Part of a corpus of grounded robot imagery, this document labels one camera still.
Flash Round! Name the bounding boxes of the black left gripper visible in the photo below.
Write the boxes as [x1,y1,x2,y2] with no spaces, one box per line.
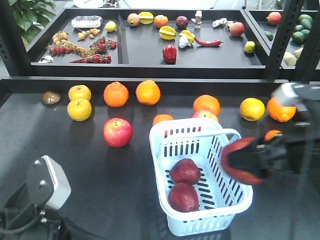
[0,182,100,240]

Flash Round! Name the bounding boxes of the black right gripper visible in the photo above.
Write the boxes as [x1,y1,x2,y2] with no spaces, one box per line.
[228,122,320,178]

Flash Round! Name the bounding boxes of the red apple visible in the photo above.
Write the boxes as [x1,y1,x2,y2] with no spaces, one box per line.
[103,117,133,148]
[191,109,220,123]
[220,137,268,186]
[168,182,200,213]
[169,158,201,186]

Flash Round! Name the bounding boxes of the light blue plastic basket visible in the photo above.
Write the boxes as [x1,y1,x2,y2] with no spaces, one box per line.
[148,117,254,237]

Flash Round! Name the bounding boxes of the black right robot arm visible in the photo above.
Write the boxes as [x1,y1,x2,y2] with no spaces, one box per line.
[220,83,320,185]

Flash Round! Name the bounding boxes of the orange right front left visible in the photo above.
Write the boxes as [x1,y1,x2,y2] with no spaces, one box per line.
[264,129,282,141]

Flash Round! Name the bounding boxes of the yellow grapefruit right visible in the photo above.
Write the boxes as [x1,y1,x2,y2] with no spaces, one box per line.
[239,97,266,122]

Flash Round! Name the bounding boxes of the large orange far right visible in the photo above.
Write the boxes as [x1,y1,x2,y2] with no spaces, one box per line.
[267,97,297,123]

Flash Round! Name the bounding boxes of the orange beside centre apple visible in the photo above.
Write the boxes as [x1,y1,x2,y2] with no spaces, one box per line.
[193,94,221,116]

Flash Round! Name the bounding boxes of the small orange centre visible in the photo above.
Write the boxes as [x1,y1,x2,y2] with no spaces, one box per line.
[152,114,174,126]

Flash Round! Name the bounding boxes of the black wooden fruit display table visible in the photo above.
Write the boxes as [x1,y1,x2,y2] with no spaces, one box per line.
[0,76,320,240]

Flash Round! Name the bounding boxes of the red chili pepper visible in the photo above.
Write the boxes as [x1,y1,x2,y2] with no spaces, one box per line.
[194,37,223,48]

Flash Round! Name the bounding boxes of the yellow pear front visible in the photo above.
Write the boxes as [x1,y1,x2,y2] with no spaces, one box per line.
[67,98,92,122]

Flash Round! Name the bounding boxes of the yellow pear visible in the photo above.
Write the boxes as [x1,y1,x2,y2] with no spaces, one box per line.
[68,84,92,101]
[67,98,92,122]

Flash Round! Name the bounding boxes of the brown mushroom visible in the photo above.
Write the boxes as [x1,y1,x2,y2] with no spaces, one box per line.
[42,90,62,105]

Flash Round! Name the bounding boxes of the red bell pepper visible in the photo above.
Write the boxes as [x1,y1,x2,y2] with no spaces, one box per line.
[162,44,177,64]

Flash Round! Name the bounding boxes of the white garlic bulb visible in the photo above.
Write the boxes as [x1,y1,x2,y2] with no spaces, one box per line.
[178,35,192,49]

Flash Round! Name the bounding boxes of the yellow pear back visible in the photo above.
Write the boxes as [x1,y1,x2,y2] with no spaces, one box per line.
[68,84,92,101]

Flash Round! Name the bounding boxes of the orange back left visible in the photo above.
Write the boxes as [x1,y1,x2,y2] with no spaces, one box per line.
[103,81,129,108]

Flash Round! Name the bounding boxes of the yellow starfruit left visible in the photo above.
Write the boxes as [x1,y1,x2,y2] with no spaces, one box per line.
[158,25,178,40]

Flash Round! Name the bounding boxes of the purple mangosteen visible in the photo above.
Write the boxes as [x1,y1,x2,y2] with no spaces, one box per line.
[175,15,189,30]

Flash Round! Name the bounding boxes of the black back display tray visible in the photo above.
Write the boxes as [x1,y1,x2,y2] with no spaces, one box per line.
[27,8,270,79]

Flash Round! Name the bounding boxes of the green potted plant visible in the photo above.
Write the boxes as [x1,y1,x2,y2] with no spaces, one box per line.
[8,0,56,44]

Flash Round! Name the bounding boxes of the white electronic scale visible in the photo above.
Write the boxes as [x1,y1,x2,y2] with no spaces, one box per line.
[71,15,103,29]

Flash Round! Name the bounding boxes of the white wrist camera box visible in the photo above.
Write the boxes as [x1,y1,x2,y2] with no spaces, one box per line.
[271,82,307,112]
[26,155,71,210]

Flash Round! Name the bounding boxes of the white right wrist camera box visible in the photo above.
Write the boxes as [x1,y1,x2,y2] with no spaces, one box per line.
[271,82,307,112]

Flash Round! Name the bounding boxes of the black perforated rack post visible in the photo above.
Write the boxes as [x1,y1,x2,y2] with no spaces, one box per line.
[263,0,320,84]

